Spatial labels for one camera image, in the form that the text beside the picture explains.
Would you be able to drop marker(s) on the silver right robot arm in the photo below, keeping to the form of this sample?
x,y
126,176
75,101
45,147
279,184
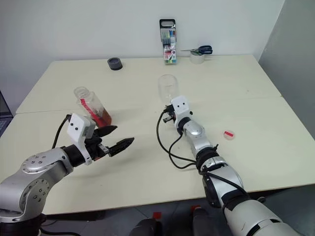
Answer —
x,y
221,177

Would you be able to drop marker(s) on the small red block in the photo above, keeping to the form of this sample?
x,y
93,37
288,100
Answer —
x,y
157,215

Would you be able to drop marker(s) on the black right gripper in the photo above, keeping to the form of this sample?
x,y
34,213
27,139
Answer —
x,y
171,115

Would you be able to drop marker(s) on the marker pen pack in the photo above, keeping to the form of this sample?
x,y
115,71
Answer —
x,y
167,41

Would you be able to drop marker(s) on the dark grey laptop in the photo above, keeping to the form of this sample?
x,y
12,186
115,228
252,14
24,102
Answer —
x,y
4,115

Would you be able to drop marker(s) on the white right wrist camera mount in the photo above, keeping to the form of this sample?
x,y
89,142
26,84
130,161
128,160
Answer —
x,y
180,108

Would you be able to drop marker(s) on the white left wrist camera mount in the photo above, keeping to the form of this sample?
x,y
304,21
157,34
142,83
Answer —
x,y
78,127

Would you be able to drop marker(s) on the dark rounded shape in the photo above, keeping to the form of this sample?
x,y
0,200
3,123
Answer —
x,y
203,222
145,227

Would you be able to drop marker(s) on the bottle with red liquid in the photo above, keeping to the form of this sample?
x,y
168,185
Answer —
x,y
94,110

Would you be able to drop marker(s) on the white tape roll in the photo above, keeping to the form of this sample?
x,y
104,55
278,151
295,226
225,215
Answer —
x,y
197,58

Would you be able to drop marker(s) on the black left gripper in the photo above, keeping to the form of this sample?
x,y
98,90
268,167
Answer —
x,y
94,146

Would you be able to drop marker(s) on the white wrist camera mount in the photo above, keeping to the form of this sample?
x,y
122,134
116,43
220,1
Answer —
x,y
78,127
180,108

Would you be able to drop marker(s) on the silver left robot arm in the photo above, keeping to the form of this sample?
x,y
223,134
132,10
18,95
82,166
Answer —
x,y
34,177

